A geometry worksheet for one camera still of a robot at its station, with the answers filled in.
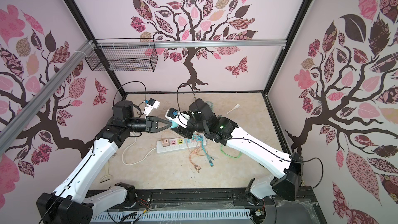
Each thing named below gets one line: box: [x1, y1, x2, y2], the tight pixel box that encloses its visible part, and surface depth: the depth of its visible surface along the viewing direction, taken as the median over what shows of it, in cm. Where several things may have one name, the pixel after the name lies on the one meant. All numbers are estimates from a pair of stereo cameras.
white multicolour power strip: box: [155, 134, 207, 154], surface depth 91 cm
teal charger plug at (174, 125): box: [170, 120, 179, 129], surface depth 65 cm
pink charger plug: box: [161, 138, 170, 147], surface depth 87 cm
